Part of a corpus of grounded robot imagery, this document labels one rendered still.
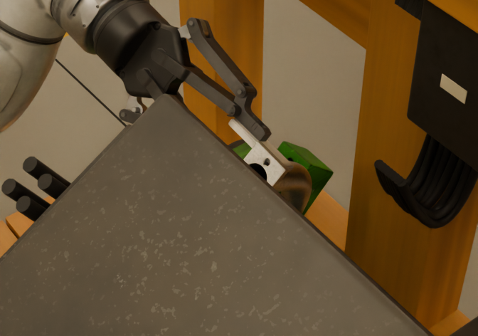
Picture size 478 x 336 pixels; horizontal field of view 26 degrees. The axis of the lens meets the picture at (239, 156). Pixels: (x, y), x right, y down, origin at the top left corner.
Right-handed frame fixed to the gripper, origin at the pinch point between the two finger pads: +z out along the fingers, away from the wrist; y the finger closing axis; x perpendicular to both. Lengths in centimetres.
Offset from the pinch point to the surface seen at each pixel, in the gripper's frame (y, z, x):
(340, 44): -29, -82, 216
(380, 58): 11.8, -3.4, 21.3
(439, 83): 17.3, 8.9, 1.3
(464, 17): 23.8, 8.8, -6.0
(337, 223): -16, -3, 53
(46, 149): -94, -103, 144
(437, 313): -12.3, 17.5, 44.8
